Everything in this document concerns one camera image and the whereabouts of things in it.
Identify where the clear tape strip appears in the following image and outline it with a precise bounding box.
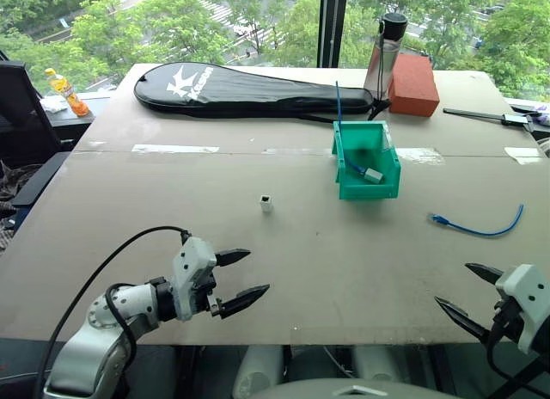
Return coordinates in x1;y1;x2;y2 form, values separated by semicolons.
394;146;446;165
131;144;221;155
503;145;545;166

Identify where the black racket bag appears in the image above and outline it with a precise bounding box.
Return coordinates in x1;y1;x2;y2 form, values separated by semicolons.
133;62;393;121

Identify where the black side desk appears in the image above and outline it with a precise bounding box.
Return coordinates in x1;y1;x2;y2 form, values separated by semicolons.
40;91;113;150

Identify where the red brick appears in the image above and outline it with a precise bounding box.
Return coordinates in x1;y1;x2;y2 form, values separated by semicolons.
388;52;441;118

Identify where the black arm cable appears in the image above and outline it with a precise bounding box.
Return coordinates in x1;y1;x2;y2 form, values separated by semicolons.
486;319;550;398
41;225;193;399

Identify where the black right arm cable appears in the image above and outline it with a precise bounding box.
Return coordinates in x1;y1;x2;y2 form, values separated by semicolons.
486;319;550;398

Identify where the black office chair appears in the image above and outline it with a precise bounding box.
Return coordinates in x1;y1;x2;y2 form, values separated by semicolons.
0;50;72;209

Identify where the white crumpled tissue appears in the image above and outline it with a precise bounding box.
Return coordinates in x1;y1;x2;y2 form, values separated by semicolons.
40;96;69;115

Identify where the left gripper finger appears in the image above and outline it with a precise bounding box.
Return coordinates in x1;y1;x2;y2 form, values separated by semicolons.
214;248;252;270
218;284;272;320

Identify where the short blue Ethernet cable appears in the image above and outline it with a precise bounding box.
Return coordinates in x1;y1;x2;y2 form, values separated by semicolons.
427;203;526;239

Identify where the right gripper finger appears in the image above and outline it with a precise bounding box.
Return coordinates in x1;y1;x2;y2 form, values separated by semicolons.
434;296;492;344
464;262;505;285

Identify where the orange drink bottle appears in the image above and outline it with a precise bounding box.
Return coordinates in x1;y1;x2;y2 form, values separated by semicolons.
44;67;92;118

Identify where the patterned dark cloth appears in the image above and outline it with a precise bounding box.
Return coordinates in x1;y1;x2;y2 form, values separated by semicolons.
0;160;42;256

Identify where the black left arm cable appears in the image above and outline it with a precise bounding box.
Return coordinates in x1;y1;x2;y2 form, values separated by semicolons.
41;225;193;399

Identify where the purple object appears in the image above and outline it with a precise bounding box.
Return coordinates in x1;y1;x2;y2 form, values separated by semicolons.
529;103;550;128

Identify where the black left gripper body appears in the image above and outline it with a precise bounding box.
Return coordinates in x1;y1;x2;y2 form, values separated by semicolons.
190;267;223;318

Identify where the black digital caliper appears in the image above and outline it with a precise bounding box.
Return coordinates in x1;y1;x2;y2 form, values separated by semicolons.
443;107;536;134

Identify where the dark window frame post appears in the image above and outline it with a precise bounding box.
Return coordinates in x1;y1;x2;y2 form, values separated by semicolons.
316;0;350;69

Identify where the clear bottle with black lid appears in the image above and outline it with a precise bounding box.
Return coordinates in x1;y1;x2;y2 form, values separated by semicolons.
364;12;409;101

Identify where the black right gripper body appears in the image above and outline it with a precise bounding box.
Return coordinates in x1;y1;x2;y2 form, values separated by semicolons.
491;298;524;345

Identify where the white rounded shape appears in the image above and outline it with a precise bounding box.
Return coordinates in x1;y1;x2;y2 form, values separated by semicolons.
231;344;285;399
351;346;404;382

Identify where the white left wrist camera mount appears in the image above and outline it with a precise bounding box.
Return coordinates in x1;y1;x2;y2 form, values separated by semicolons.
171;236;218;322

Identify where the green plastic bin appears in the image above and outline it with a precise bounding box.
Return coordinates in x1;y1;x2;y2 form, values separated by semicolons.
331;120;402;201

